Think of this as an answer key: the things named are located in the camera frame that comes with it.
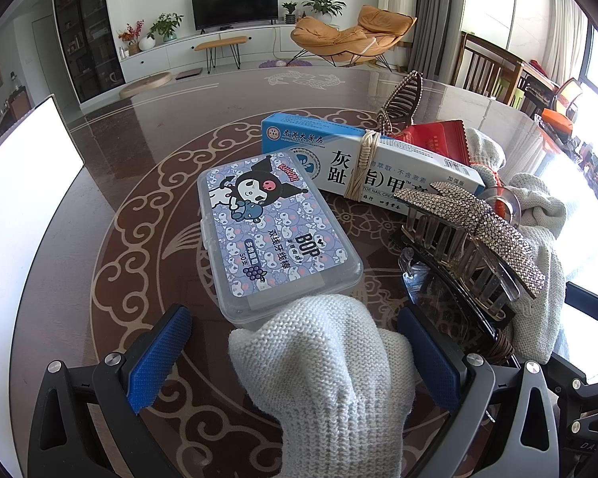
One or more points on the black television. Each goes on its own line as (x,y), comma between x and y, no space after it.
(234,5)

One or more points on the round beige floor pad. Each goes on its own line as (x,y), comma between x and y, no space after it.
(144,84)

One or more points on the black glass display cabinet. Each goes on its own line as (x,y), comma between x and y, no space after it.
(87,35)

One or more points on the dark wooden slatted chair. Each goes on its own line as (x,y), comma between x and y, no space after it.
(483,67)

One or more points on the white round vase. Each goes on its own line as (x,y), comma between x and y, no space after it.
(148,43)

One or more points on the orange lounge chair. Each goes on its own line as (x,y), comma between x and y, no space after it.
(339,35)

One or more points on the bushy green potted plant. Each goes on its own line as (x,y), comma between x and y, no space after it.
(165,26)

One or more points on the white sheer curtain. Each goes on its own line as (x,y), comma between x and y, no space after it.
(565,35)

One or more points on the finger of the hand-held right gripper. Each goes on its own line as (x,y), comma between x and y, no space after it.
(578,383)
(593,301)

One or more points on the white television cabinet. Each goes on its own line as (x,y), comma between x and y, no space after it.
(179,52)

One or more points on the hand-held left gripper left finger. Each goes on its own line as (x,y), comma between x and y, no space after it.
(154,358)

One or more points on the clear cartoon-label floss box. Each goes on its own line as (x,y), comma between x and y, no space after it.
(269,229)

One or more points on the white cardboard box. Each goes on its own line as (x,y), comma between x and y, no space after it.
(25,169)

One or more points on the large-leaf potted plant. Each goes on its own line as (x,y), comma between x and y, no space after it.
(324,6)

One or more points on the purple floor mat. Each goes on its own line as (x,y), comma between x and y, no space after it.
(284,63)

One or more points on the white knit glove orange cuff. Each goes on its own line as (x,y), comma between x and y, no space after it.
(319,358)
(538,199)

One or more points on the red flower arrangement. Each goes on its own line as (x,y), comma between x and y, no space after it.
(129,35)

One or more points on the dark flat floor scale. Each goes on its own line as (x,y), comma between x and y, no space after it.
(189,73)

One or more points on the rhinestone bow hair clip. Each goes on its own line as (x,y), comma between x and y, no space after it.
(478,229)

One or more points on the brown studded hair claw clip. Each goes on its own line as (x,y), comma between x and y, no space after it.
(403,102)

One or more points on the small green potted plant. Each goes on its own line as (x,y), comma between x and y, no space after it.
(289,10)

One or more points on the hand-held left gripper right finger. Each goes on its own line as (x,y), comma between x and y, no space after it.
(428,358)

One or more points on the grey curtain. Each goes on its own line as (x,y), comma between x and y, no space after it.
(441,15)

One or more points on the wooden bench with hairpin legs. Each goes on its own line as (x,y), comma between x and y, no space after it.
(219,44)

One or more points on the red snack packet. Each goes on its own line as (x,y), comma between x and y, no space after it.
(428,142)

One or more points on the white and blue ointment carton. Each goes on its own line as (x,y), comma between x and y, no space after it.
(319,144)

